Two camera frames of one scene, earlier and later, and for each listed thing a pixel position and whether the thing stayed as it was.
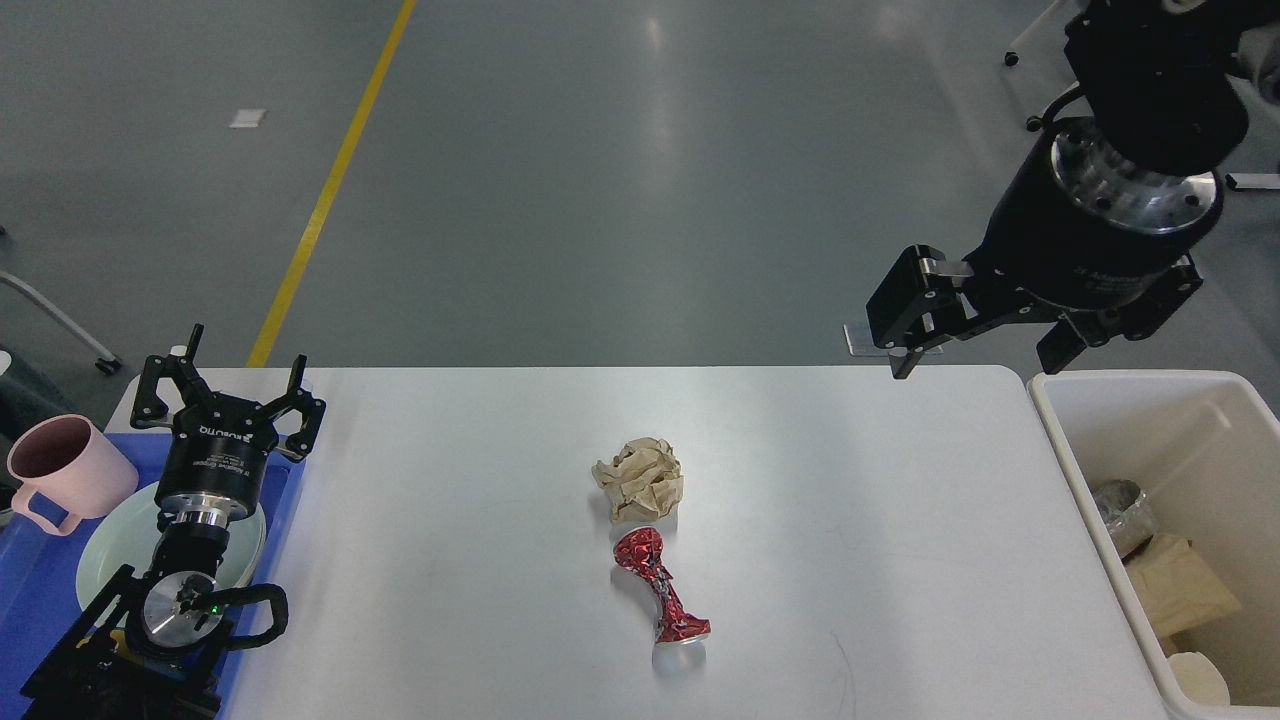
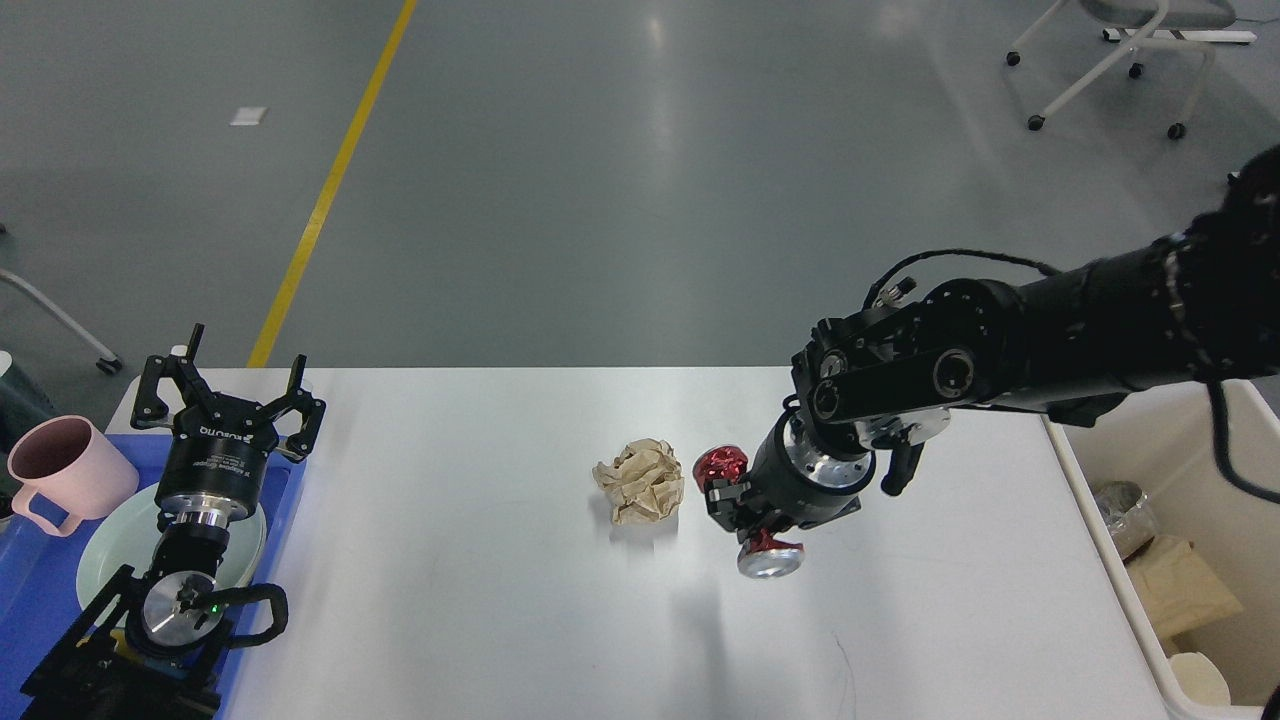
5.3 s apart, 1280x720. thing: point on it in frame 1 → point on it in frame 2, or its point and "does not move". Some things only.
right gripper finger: (1134, 320) → (769, 521)
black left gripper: (214, 465) does not move
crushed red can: (640, 549) → (760, 556)
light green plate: (127, 535) does not move
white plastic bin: (1204, 445) does not move
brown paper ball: (645, 481) does not move
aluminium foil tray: (1128, 513) does not move
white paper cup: (1198, 679) does not move
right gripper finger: (924, 302) → (723, 498)
